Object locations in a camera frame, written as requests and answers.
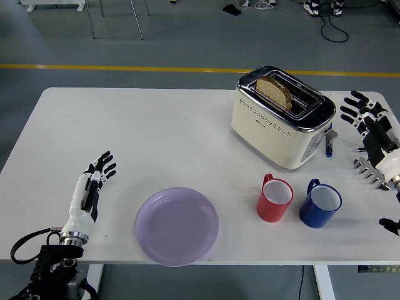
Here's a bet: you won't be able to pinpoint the white coiled floor cable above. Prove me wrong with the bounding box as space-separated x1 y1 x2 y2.
254 0 278 10

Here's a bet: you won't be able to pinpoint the white paper sheet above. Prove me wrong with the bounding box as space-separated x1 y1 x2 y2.
329 92 374 146

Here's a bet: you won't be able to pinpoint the cream chrome toaster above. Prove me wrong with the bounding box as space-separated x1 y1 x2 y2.
230 65 338 171

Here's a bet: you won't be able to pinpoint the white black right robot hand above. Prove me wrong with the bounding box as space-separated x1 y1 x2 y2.
339 90 400 237

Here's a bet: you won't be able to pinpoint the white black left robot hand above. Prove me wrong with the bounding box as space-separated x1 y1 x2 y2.
61 151 118 234

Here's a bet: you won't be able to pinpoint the white table leg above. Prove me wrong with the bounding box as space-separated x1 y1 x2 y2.
81 264 104 300
313 264 337 300

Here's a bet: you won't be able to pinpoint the silver metal toast rack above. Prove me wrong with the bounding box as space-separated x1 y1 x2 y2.
352 157 391 191

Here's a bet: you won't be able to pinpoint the red enamel mug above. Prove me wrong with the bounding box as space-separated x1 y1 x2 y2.
256 173 294 223

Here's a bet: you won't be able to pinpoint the grey metal frame legs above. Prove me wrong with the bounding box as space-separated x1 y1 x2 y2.
84 0 151 41

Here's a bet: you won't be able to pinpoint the purple plastic plate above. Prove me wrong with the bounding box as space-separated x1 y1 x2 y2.
134 186 220 268

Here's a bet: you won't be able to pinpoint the table height control panel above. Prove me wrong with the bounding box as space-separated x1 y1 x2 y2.
357 265 400 274

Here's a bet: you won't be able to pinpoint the blue enamel mug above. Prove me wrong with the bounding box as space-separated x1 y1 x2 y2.
299 178 343 229

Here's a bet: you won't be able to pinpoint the thin black hanging cable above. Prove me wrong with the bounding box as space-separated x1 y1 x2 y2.
297 264 306 300

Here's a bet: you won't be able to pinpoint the white floor stand base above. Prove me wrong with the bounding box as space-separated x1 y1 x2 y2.
18 0 87 13

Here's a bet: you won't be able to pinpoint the black foot pedal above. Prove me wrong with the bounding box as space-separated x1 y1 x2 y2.
222 0 243 16

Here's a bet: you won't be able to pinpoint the brown bread slice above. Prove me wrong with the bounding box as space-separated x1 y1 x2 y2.
256 74 294 111

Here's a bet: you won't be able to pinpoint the black floor cable loop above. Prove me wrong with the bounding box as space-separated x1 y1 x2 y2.
319 12 349 43

